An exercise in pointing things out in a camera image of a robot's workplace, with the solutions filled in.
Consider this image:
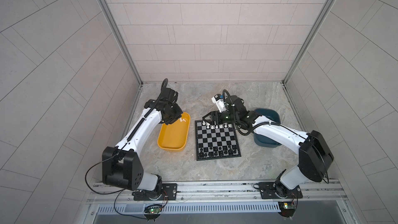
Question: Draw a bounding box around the black white chessboard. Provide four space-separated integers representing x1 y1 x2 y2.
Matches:
195 120 241 161

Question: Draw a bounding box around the green circuit board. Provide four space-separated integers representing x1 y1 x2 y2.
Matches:
144 204 163 216
278 202 296 218

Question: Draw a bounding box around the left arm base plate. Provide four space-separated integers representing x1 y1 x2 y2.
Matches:
132 183 178 201

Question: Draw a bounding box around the green circuit board left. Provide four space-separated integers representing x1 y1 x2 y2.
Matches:
144 204 163 216

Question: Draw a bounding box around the green circuit board right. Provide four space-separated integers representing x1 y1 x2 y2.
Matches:
278 202 296 218

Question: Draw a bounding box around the teal plastic tub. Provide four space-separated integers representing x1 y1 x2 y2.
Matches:
254 108 281 148

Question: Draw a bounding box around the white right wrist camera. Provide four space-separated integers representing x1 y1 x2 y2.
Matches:
211 94 226 113

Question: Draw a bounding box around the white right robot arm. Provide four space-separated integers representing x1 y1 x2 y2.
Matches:
202 90 334 198

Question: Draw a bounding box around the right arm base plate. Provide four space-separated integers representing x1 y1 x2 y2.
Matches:
253 182 303 200

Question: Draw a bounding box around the aluminium rail frame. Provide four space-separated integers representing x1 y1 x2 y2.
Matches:
73 179 360 224

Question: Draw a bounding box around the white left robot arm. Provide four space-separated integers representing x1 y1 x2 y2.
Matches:
102 79 183 198

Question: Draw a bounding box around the yellow plastic tub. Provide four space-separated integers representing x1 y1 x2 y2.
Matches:
158 112 191 152

